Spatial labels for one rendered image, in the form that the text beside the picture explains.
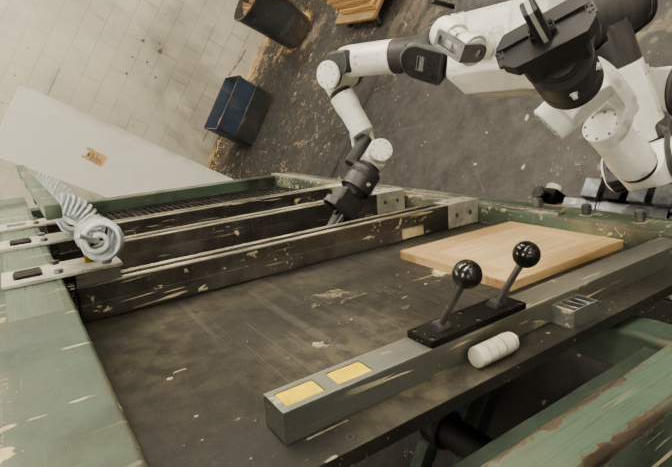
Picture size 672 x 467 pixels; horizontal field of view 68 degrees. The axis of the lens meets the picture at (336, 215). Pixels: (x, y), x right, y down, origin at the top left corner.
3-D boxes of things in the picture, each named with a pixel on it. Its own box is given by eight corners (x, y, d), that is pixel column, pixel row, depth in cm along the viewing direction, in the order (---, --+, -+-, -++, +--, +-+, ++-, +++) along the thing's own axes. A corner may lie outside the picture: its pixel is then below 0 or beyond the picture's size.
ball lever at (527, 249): (510, 315, 77) (551, 250, 69) (494, 322, 75) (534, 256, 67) (492, 297, 79) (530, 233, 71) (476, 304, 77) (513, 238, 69)
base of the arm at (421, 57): (428, 63, 139) (420, 22, 133) (473, 59, 131) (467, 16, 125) (405, 88, 130) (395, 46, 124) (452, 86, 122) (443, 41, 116)
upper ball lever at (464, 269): (455, 338, 70) (493, 270, 62) (435, 347, 68) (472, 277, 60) (437, 319, 73) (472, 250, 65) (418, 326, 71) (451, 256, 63)
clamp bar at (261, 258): (483, 222, 149) (482, 141, 144) (14, 345, 85) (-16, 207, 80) (457, 217, 157) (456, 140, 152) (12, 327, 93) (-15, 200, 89)
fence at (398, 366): (684, 258, 106) (685, 240, 105) (286, 446, 55) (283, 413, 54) (658, 254, 110) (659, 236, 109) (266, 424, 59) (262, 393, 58)
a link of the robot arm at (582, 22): (610, 37, 58) (627, 81, 67) (582, -23, 62) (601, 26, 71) (506, 89, 65) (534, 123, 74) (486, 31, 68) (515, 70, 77)
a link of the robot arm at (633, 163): (574, 159, 86) (623, 211, 96) (639, 141, 79) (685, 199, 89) (576, 111, 91) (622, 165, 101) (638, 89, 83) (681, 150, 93)
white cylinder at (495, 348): (483, 372, 67) (521, 353, 71) (483, 351, 66) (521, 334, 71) (466, 363, 69) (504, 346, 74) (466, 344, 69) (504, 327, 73)
